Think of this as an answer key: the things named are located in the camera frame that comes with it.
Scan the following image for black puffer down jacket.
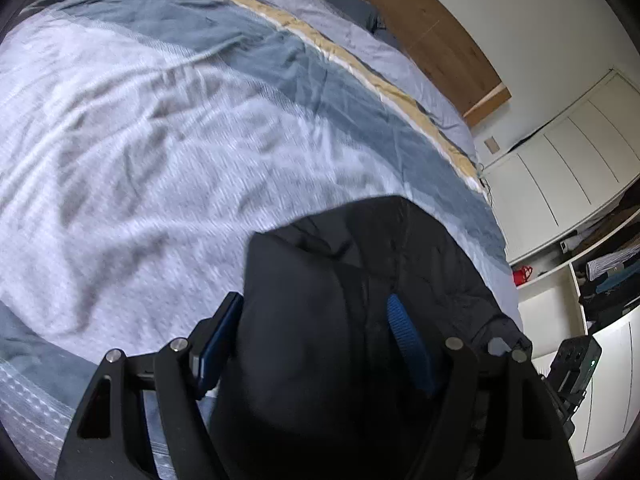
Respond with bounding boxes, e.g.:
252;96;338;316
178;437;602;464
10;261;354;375
210;196;576;479

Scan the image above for hanging clothes in wardrobe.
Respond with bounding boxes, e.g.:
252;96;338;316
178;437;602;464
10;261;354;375
560;188;639;334

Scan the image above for red object in wardrobe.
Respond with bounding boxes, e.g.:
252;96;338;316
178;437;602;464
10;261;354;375
512;266;534;287

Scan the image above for white wardrobe with open shelves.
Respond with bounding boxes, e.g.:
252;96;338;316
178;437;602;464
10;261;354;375
484;70;639;479

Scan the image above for wooden bed headboard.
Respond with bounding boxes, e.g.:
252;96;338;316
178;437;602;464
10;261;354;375
367;0;511;127

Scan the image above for striped duvet on bed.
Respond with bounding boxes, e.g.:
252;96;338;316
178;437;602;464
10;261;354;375
1;0;518;479

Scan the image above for blue striped pillow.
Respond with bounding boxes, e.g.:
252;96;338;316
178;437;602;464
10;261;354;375
323;0;401;50

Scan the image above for beige wall switch plate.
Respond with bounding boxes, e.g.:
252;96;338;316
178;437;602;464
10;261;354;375
484;136;501;155

